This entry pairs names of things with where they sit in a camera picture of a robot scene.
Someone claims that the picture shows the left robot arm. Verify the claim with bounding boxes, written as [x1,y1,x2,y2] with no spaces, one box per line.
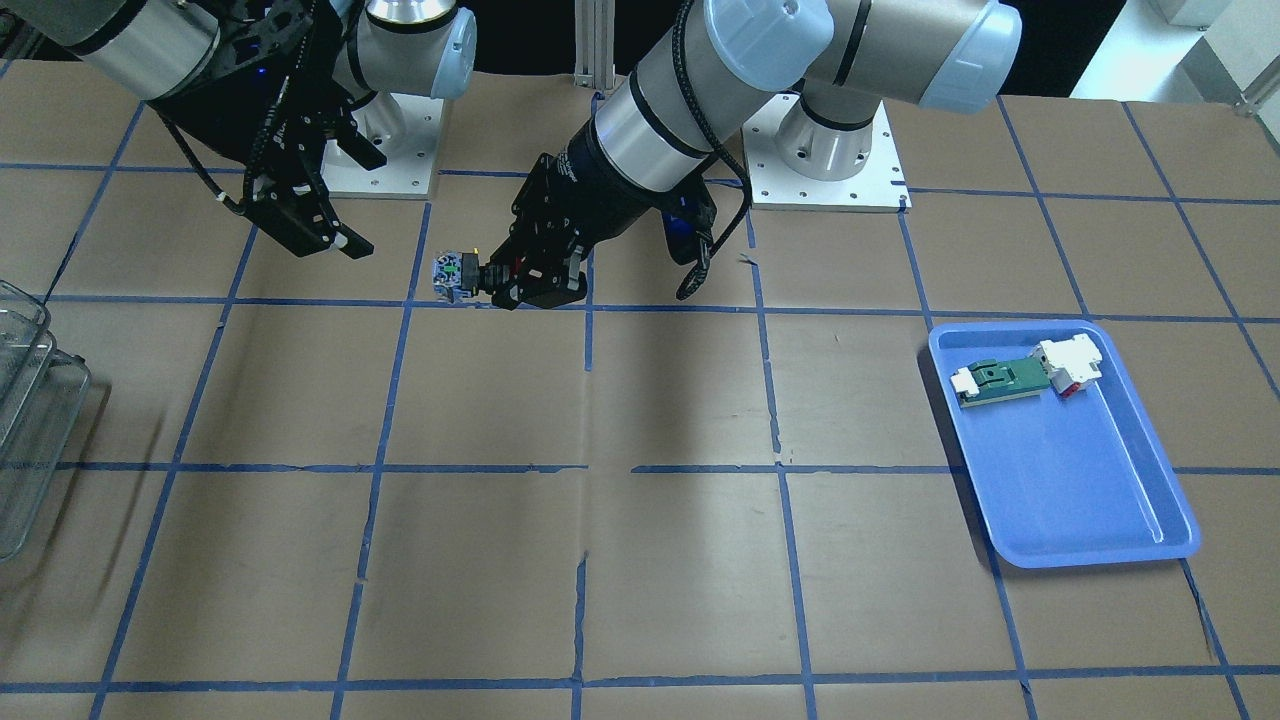
[462,1,1023,309]

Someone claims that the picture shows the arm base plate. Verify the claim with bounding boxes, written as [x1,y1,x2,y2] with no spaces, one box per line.
[742,94,913,213]
[323,92,451,200]

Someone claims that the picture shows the green terminal block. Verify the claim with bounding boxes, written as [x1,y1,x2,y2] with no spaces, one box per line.
[950,357,1051,407]

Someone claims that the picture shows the aluminium frame post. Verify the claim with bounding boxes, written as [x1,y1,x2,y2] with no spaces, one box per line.
[573,0,617,95]

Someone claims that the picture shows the blue plastic tray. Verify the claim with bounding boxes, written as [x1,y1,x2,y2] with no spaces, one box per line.
[928,319,1202,568]

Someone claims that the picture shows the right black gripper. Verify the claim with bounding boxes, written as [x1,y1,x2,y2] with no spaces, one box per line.
[218,70,387,259]

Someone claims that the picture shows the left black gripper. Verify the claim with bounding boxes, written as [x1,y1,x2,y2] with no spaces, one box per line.
[488,150,658,310]

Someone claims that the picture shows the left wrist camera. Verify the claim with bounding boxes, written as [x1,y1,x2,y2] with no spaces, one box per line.
[658,184,717,266]

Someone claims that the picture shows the white circuit breaker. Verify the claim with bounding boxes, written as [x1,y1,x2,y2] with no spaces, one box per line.
[1029,333,1103,398]

